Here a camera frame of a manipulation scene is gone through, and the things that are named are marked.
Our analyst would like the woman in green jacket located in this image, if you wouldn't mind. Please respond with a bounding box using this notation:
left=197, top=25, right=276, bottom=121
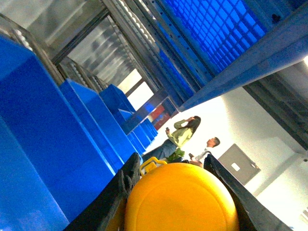
left=142, top=115, right=201, bottom=162

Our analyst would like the blue bin with buttons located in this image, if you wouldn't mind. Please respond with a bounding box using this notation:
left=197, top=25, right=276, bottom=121
left=0, top=38, right=115, bottom=221

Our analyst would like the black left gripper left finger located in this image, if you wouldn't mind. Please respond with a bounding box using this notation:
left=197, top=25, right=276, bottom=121
left=65, top=153, right=140, bottom=231

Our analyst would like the green potted plant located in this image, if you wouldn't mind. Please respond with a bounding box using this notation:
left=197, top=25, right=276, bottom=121
left=166, top=148, right=185, bottom=163

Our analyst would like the blue crate overhead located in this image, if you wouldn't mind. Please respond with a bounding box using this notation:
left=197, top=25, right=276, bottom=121
left=156, top=0, right=284, bottom=102

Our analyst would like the yellow mushroom push button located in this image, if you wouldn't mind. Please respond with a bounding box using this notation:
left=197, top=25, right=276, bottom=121
left=124, top=163, right=240, bottom=231

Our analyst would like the man in white shirt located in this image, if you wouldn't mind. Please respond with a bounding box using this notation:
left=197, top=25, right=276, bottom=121
left=189, top=137, right=220, bottom=167

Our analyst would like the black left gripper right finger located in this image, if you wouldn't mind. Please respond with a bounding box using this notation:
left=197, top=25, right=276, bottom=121
left=204, top=154, right=292, bottom=231

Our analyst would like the grey door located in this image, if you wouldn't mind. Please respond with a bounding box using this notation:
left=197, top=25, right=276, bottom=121
left=218, top=144, right=260, bottom=185

